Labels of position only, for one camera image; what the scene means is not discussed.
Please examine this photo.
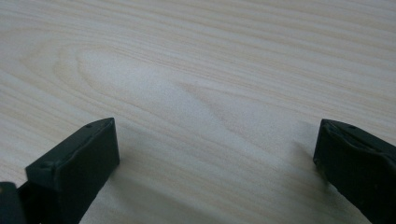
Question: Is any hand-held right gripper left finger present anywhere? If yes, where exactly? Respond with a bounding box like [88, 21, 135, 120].
[24, 117, 121, 224]

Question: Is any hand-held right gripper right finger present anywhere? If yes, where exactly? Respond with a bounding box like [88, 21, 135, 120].
[312, 118, 396, 224]

